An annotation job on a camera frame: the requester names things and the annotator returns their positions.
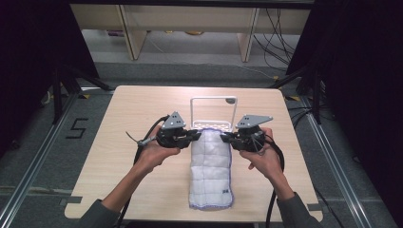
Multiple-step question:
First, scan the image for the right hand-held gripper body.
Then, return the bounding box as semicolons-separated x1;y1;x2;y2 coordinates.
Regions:
232;113;275;153

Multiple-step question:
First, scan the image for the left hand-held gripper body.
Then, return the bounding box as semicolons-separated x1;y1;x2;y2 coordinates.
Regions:
156;110;195;149

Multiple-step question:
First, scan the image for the white towel rack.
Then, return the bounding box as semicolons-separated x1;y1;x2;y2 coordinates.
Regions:
189;95;239;134

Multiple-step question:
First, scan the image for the white cloth with purple edge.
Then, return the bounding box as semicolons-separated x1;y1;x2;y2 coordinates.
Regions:
188;127;235;211

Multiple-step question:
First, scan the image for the person's right hand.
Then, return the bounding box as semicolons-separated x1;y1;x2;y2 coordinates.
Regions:
239;126;284;182

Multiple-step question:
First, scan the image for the person's left hand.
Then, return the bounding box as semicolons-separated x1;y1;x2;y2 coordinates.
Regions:
134;125;182;175

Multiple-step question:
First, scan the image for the black metal stand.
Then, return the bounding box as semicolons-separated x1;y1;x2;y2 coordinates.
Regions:
51;62;114;125
268;62;326;125

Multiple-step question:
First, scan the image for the cream wooden desk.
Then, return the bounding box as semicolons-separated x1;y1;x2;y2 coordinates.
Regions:
69;3;312;63

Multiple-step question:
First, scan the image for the dark curtain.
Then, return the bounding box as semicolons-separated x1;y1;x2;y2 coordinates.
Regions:
0;0;101;160
285;0;403;220

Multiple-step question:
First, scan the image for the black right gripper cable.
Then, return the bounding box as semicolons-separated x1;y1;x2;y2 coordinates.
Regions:
253;132;286;228

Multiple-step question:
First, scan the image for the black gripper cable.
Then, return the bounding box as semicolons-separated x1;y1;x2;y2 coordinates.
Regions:
253;132;286;228
114;114;171;228

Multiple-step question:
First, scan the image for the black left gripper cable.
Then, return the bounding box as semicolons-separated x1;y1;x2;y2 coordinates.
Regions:
114;114;171;228

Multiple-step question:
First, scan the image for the white floor cable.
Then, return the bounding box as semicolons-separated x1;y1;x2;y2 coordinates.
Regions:
236;64;280;81

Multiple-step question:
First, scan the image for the aluminium floor rail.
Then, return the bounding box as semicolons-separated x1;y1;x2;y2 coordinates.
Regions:
0;91;81;220
297;95;382;228

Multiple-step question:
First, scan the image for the bundle of black cables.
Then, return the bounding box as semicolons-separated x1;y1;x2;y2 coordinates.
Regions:
252;8;301;71

